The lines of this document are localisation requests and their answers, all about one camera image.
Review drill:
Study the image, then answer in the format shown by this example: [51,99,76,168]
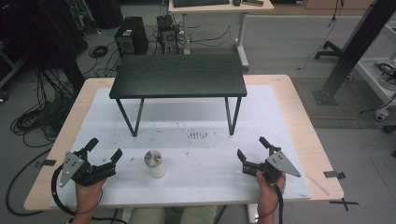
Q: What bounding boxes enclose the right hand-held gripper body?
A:
[242,150,303,184]

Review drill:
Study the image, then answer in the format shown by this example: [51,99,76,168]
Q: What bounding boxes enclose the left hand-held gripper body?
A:
[58,148,118,189]

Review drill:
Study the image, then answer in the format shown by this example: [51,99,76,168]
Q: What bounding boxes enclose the white cup with metal lid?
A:
[143,149,166,179]

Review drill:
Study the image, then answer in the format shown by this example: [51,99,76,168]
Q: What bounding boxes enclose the black desktop shelf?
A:
[108,54,248,138]

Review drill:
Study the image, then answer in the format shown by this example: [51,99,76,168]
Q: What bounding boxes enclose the person's left hand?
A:
[74,179,106,216]

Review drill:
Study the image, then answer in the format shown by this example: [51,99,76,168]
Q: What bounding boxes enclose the person's right hand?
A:
[255,171,287,214]

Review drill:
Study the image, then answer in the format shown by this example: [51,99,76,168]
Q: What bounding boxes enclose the black tape strip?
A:
[35,159,58,169]
[323,170,347,180]

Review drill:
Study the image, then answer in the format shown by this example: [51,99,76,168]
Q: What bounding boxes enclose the white table mat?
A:
[49,85,312,209]

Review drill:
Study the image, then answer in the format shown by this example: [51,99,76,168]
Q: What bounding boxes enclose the black tape cross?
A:
[330,198,360,212]

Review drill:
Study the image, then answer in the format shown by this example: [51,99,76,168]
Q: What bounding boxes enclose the person's legs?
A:
[128,204,219,224]

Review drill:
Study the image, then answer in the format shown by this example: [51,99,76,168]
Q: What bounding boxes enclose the black computer tower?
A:
[114,16,149,56]

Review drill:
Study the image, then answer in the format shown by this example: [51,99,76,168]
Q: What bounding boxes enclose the black curtain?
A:
[0,0,89,91]

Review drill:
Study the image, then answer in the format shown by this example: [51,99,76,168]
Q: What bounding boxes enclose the white wheeled cart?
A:
[354,21,396,122]

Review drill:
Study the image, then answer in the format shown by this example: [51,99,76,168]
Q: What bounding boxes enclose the white office desk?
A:
[167,0,276,73]

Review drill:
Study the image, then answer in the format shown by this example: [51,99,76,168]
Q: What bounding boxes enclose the black keyboard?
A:
[172,0,231,8]

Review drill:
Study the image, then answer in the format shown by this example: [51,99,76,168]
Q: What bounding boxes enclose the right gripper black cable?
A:
[273,183,285,224]

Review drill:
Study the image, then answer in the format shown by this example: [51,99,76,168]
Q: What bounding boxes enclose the bundle of black floor cables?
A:
[8,68,78,148]

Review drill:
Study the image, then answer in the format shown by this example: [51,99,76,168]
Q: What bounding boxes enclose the coiled black cable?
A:
[88,45,108,59]

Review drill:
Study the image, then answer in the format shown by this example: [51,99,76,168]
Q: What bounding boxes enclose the open-frame computer case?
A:
[156,14,180,55]

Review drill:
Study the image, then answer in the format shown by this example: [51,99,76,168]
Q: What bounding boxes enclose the black metal stand post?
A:
[312,0,396,106]

